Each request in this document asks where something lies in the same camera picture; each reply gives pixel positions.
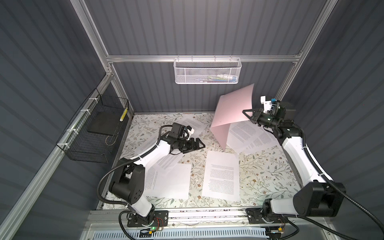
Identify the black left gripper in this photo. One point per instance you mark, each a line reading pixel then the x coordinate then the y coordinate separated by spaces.
pixel 190 146

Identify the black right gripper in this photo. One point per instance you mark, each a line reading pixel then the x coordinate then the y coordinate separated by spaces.
pixel 255 116

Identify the pink file folder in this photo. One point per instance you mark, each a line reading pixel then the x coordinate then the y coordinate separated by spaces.
pixel 230 110

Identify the printed paper sheet under arm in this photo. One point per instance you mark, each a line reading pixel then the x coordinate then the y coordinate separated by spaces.
pixel 163 163

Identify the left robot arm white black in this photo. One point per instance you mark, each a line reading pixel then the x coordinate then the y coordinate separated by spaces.
pixel 128 181

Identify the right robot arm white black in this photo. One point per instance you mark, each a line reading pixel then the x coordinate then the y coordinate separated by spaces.
pixel 318 196

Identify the printed paper sheet back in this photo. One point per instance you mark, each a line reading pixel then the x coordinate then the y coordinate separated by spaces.
pixel 195 124

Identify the printed paper sheets right back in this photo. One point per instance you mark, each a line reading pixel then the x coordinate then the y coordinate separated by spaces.
pixel 248 138

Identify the floral patterned table mat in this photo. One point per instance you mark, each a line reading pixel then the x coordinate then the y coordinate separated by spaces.
pixel 263 175

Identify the markers in white basket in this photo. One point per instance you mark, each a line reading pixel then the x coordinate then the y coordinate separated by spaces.
pixel 219 79

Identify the yellow marker in basket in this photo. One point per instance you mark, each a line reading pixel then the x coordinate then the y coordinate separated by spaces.
pixel 123 114

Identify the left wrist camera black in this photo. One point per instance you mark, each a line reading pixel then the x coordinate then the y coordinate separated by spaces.
pixel 179 131

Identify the white wire mesh basket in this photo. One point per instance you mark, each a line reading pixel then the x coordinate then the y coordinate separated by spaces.
pixel 188 70

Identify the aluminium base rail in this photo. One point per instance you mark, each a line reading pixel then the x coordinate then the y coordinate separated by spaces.
pixel 227 223

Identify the black wire basket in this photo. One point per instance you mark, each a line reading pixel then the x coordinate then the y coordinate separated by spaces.
pixel 96 131

